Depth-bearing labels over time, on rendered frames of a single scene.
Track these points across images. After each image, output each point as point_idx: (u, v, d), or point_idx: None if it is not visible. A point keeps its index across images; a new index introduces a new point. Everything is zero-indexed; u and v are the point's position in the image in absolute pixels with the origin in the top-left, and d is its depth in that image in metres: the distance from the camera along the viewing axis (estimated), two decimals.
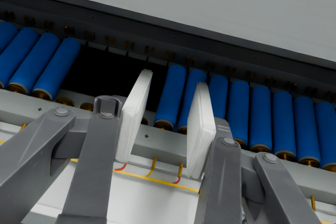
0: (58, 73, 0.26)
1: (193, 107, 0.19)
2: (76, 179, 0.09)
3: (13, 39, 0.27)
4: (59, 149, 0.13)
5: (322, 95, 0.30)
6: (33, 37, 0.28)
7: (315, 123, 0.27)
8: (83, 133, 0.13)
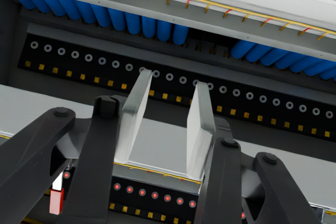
0: (241, 46, 0.37)
1: (193, 107, 0.19)
2: (76, 179, 0.09)
3: (274, 61, 0.39)
4: (59, 149, 0.13)
5: None
6: (262, 60, 0.40)
7: (63, 7, 0.38)
8: (83, 133, 0.13)
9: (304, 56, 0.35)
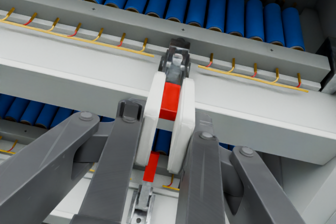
0: None
1: (179, 103, 0.19)
2: (94, 181, 0.10)
3: None
4: (84, 153, 0.13)
5: None
6: None
7: (243, 12, 0.32)
8: (108, 137, 0.13)
9: None
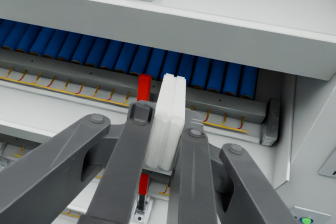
0: None
1: None
2: (103, 182, 0.10)
3: None
4: (95, 155, 0.13)
5: None
6: None
7: None
8: (119, 139, 0.13)
9: None
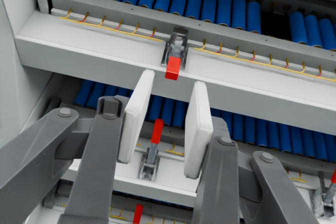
0: (259, 22, 0.39)
1: (191, 107, 0.19)
2: (78, 179, 0.09)
3: (221, 2, 0.41)
4: (63, 149, 0.13)
5: None
6: (230, 1, 0.42)
7: None
8: (87, 133, 0.13)
9: (206, 17, 0.38)
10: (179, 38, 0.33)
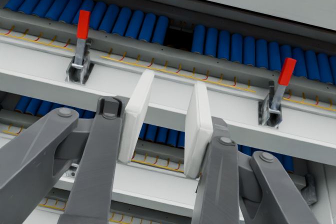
0: (162, 34, 0.46)
1: (191, 107, 0.19)
2: (78, 179, 0.09)
3: (133, 17, 0.48)
4: (63, 149, 0.13)
5: None
6: (142, 15, 0.48)
7: (304, 61, 0.48)
8: (87, 133, 0.13)
9: (115, 31, 0.45)
10: None
